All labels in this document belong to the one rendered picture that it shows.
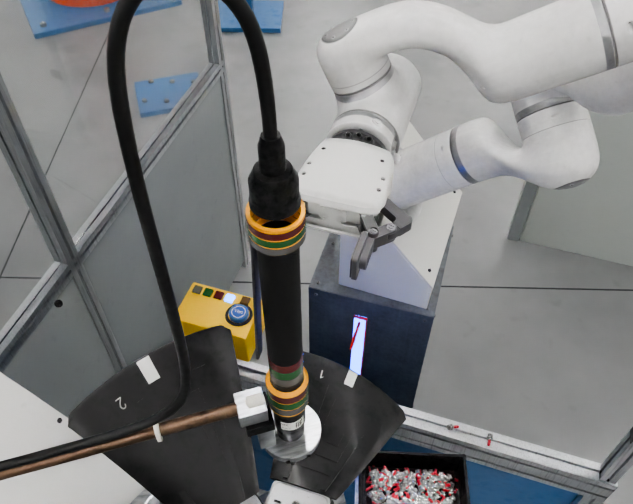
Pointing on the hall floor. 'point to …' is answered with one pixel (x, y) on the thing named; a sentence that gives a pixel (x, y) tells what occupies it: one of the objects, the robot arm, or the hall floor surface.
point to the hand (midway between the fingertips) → (316, 251)
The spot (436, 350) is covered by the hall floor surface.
